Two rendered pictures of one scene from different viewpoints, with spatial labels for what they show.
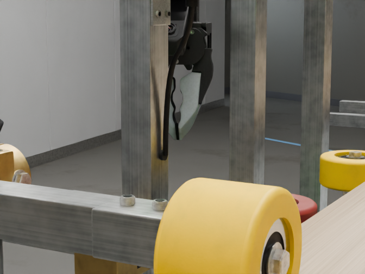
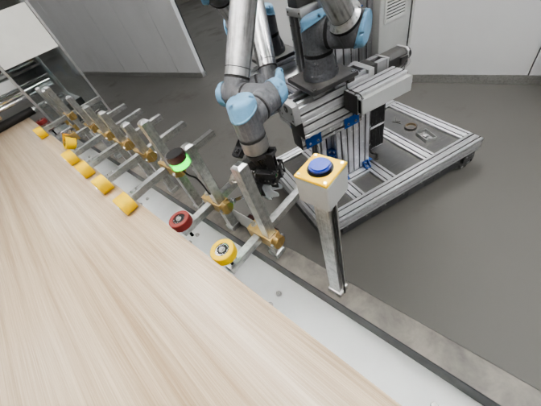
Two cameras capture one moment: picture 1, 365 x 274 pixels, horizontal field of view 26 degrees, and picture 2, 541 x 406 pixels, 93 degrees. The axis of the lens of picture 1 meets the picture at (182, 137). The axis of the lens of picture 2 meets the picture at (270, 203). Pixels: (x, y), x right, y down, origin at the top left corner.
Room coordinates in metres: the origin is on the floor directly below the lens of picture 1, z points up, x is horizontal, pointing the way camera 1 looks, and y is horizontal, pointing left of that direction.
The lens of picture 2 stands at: (1.29, -0.56, 1.53)
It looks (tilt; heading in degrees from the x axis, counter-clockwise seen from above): 46 degrees down; 116
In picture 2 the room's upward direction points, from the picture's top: 21 degrees counter-clockwise
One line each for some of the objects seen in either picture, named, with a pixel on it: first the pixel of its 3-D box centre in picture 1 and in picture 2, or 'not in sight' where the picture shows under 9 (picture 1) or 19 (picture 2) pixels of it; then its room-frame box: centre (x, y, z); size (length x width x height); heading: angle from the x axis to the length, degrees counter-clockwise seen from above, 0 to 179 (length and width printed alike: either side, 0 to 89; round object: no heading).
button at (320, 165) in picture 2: not in sight; (320, 167); (1.23, -0.21, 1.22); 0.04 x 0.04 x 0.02
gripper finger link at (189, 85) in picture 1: (192, 103); (270, 193); (1.03, -0.01, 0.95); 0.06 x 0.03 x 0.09; 171
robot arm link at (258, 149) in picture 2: not in sight; (255, 142); (1.03, 0.01, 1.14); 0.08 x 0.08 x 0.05
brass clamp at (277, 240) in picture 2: not in sight; (266, 234); (0.99, -0.07, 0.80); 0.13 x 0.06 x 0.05; 151
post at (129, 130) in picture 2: not in sight; (155, 164); (0.35, 0.28, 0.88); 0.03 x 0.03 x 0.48; 61
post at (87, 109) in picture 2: not in sight; (114, 142); (-0.09, 0.52, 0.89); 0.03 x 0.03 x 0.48; 61
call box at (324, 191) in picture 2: not in sight; (322, 183); (1.23, -0.21, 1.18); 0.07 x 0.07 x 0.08; 61
